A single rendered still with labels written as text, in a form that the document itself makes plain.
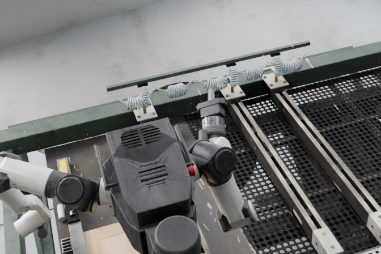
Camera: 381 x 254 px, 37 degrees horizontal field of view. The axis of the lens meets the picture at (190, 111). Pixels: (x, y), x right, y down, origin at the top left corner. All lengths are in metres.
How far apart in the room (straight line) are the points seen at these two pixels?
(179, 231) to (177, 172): 0.24
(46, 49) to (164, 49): 1.20
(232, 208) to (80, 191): 0.52
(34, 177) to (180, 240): 0.59
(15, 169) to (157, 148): 0.47
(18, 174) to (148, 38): 4.07
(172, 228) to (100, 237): 0.89
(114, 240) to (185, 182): 0.75
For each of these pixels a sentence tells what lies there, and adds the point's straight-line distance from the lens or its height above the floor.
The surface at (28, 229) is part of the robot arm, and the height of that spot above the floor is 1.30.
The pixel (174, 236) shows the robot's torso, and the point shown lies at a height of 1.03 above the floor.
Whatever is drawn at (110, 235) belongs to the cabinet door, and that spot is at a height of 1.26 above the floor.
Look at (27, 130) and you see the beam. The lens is 2.80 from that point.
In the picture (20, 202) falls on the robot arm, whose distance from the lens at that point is 2.01.
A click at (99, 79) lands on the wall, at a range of 5.64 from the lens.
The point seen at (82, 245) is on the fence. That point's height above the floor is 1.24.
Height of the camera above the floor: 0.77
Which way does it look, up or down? 22 degrees up
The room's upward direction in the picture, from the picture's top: 18 degrees counter-clockwise
